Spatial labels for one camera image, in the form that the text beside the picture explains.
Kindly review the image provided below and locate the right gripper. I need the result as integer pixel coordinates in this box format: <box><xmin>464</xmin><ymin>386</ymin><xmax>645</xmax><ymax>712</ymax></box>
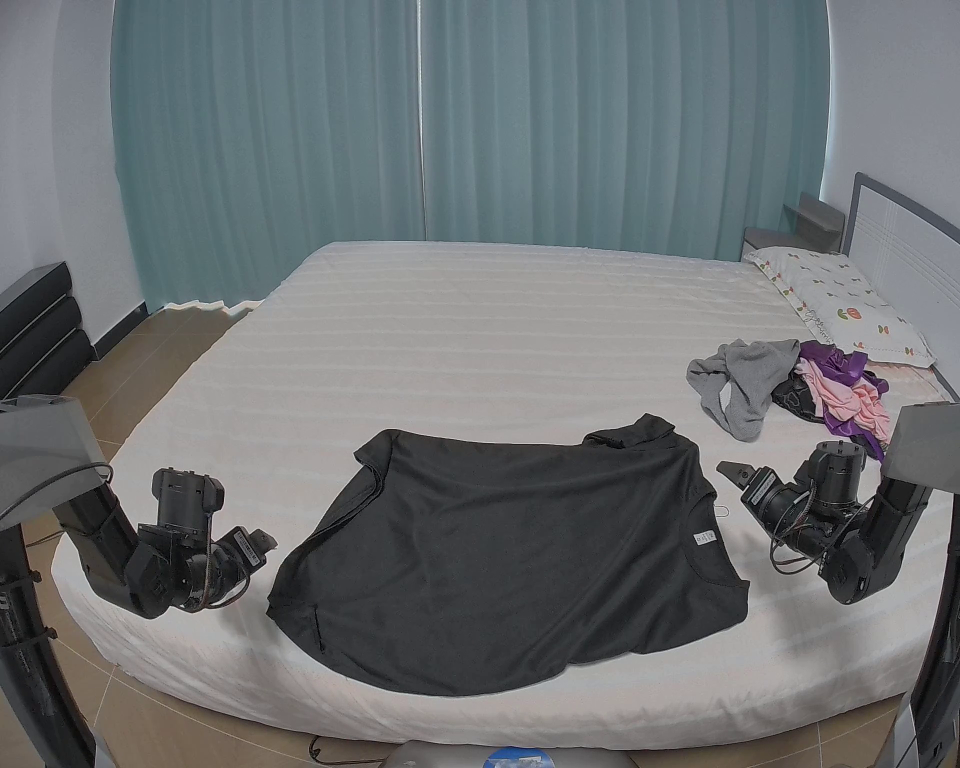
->
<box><xmin>717</xmin><ymin>461</ymin><xmax>798</xmax><ymax>530</ymax></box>

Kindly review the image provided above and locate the blue-green curtain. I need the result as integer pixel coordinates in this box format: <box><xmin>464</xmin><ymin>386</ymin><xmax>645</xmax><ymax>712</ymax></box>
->
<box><xmin>111</xmin><ymin>0</ymin><xmax>426</xmax><ymax>316</ymax></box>
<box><xmin>420</xmin><ymin>0</ymin><xmax>835</xmax><ymax>264</ymax></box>

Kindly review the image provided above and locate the white curtain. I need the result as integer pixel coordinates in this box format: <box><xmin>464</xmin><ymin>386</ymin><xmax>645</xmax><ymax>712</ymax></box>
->
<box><xmin>161</xmin><ymin>298</ymin><xmax>265</xmax><ymax>314</ymax></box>

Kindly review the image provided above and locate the black T-shirt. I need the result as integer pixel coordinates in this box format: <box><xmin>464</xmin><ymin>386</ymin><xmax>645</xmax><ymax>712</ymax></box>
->
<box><xmin>266</xmin><ymin>412</ymin><xmax>751</xmax><ymax>699</ymax></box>

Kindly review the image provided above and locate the white printed pillow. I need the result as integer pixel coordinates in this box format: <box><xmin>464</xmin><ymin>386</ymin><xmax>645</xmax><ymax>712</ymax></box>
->
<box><xmin>742</xmin><ymin>246</ymin><xmax>939</xmax><ymax>369</ymax></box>

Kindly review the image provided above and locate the grey bedside table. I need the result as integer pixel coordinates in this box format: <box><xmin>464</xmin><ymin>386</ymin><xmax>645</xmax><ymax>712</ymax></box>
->
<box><xmin>742</xmin><ymin>191</ymin><xmax>847</xmax><ymax>260</ymax></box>

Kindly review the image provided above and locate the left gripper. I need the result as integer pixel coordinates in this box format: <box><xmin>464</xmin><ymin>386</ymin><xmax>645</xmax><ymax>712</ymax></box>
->
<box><xmin>221</xmin><ymin>525</ymin><xmax>281</xmax><ymax>576</ymax></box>

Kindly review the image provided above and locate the pile of clothes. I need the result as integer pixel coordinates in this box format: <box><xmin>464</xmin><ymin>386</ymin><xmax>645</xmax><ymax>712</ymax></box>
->
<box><xmin>772</xmin><ymin>341</ymin><xmax>895</xmax><ymax>462</ymax></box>

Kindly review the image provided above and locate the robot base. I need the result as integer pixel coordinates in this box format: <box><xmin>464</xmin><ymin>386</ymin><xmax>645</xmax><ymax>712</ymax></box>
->
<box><xmin>382</xmin><ymin>738</ymin><xmax>558</xmax><ymax>768</ymax></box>

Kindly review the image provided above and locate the grey garment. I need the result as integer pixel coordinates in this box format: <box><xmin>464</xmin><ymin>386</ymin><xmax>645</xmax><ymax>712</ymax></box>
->
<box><xmin>687</xmin><ymin>339</ymin><xmax>802</xmax><ymax>442</ymax></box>

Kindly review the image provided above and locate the black chest of drawers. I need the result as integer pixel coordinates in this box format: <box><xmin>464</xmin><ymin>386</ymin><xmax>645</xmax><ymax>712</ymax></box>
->
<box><xmin>0</xmin><ymin>261</ymin><xmax>96</xmax><ymax>400</ymax></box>

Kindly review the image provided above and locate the bed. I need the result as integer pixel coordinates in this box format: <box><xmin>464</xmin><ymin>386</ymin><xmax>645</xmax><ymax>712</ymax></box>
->
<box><xmin>48</xmin><ymin>171</ymin><xmax>960</xmax><ymax>751</ymax></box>

